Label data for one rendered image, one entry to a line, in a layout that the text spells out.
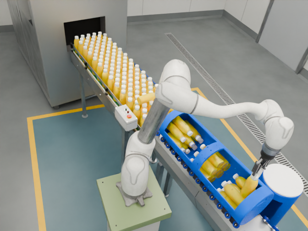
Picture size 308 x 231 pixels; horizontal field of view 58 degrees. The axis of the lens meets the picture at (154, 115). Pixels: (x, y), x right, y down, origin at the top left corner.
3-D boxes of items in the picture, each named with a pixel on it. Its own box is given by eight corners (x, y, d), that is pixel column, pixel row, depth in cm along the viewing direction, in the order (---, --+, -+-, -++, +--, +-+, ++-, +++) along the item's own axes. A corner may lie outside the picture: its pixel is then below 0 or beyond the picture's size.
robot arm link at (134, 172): (118, 195, 166) (118, 173, 151) (123, 170, 180) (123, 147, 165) (145, 198, 166) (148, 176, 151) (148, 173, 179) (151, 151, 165)
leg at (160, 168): (153, 204, 287) (160, 167, 245) (151, 200, 291) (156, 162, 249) (158, 201, 290) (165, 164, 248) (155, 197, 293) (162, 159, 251)
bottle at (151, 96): (138, 95, 229) (156, 89, 238) (134, 98, 235) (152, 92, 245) (141, 103, 228) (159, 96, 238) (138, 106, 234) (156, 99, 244)
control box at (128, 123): (126, 131, 221) (126, 122, 215) (114, 116, 233) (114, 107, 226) (137, 127, 226) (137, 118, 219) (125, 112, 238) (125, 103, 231)
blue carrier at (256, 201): (235, 232, 174) (246, 211, 154) (158, 140, 226) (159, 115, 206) (266, 209, 186) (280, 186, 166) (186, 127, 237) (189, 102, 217)
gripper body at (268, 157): (270, 158, 142) (263, 169, 148) (280, 152, 146) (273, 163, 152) (259, 148, 147) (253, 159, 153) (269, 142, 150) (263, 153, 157)
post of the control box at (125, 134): (122, 192, 294) (124, 124, 228) (121, 189, 297) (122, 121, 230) (126, 190, 296) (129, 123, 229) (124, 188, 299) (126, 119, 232)
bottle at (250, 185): (239, 197, 172) (248, 179, 160) (239, 188, 177) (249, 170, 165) (250, 201, 171) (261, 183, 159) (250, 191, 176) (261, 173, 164)
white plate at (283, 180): (270, 157, 210) (269, 158, 211) (257, 181, 193) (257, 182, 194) (307, 176, 200) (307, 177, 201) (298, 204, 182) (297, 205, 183)
